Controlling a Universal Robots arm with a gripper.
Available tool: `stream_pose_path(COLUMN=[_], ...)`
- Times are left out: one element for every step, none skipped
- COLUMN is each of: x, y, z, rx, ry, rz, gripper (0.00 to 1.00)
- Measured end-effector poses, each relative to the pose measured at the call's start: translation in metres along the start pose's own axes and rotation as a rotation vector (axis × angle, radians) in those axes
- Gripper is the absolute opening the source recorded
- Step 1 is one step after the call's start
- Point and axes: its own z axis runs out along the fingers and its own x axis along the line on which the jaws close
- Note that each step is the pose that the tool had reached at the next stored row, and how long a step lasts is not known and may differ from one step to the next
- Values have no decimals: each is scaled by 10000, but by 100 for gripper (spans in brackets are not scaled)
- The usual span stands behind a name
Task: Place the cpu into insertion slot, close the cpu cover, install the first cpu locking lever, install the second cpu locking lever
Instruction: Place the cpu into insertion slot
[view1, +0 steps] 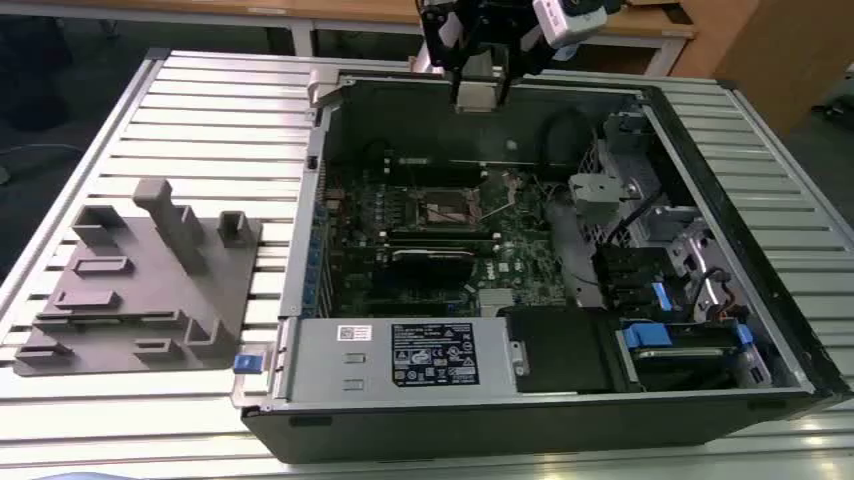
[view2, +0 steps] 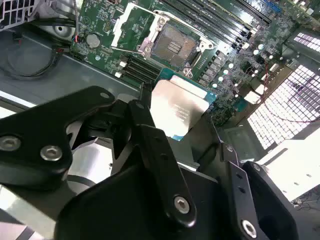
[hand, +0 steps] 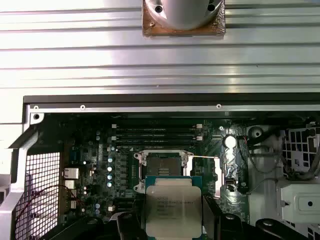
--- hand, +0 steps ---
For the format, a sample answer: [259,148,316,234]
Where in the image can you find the green motherboard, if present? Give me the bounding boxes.
[58,113,251,240]

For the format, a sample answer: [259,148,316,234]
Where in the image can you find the CPU socket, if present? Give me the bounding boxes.
[133,149,193,195]

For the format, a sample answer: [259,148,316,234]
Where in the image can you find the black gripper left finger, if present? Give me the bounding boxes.
[46,212,146,240]

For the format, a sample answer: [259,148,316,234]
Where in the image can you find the silver CPU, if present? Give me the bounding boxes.
[144,174,203,238]

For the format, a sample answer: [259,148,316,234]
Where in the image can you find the brown square base plate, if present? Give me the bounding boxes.
[141,0,227,38]

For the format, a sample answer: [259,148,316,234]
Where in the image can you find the silver metal drive cage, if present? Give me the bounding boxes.
[274,119,320,240]

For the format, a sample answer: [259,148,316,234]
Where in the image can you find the RAM slot black clips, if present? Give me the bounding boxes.
[116,128,204,135]
[116,140,204,147]

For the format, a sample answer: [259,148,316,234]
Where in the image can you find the silver coin battery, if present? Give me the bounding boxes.
[223,134,237,151]

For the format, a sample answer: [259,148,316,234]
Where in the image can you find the metal locking lever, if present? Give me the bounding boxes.
[186,154,219,160]

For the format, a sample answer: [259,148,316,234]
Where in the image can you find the black PC case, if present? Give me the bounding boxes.
[0,93,320,240]

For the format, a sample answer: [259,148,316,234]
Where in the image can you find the RAM slot white clips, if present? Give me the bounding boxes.
[111,123,204,130]
[111,134,204,141]

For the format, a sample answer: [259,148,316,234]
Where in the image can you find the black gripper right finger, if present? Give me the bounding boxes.
[202,194,311,240]

